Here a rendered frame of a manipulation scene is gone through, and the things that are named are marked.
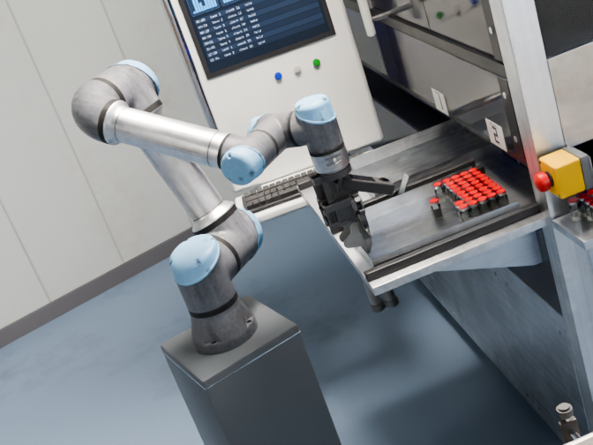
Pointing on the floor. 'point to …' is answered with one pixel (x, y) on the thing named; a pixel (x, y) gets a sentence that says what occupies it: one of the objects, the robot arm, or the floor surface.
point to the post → (543, 120)
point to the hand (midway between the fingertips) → (369, 246)
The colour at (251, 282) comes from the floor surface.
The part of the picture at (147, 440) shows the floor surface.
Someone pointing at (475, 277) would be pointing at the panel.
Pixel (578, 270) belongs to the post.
